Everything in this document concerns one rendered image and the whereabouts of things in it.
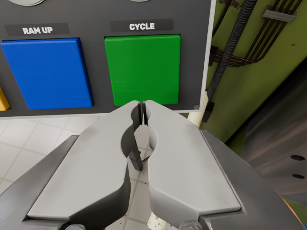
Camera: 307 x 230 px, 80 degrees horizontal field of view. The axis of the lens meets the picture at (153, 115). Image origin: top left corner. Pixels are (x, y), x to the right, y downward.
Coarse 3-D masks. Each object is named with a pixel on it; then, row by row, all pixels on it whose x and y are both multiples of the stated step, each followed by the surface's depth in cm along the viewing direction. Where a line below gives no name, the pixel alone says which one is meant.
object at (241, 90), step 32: (224, 0) 38; (288, 0) 34; (224, 32) 44; (256, 32) 41; (288, 32) 39; (256, 64) 48; (288, 64) 44; (224, 96) 63; (256, 96) 57; (224, 128) 79
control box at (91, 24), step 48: (0, 0) 16; (48, 0) 16; (96, 0) 17; (144, 0) 16; (192, 0) 17; (0, 48) 18; (96, 48) 19; (192, 48) 19; (96, 96) 21; (192, 96) 22
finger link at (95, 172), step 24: (96, 120) 10; (120, 120) 10; (96, 144) 8; (120, 144) 8; (72, 168) 7; (96, 168) 7; (120, 168) 7; (48, 192) 6; (72, 192) 6; (96, 192) 6; (120, 192) 6; (48, 216) 5; (72, 216) 5; (96, 216) 6; (120, 216) 7
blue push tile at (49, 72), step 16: (16, 48) 18; (32, 48) 18; (48, 48) 18; (64, 48) 18; (80, 48) 18; (16, 64) 19; (32, 64) 19; (48, 64) 19; (64, 64) 19; (80, 64) 19; (16, 80) 20; (32, 80) 20; (48, 80) 20; (64, 80) 20; (80, 80) 20; (32, 96) 20; (48, 96) 21; (64, 96) 21; (80, 96) 21
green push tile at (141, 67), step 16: (112, 48) 18; (128, 48) 18; (144, 48) 18; (160, 48) 18; (176, 48) 18; (112, 64) 19; (128, 64) 19; (144, 64) 19; (160, 64) 19; (176, 64) 19; (112, 80) 20; (128, 80) 20; (144, 80) 20; (160, 80) 20; (176, 80) 20; (128, 96) 21; (144, 96) 21; (160, 96) 21; (176, 96) 21
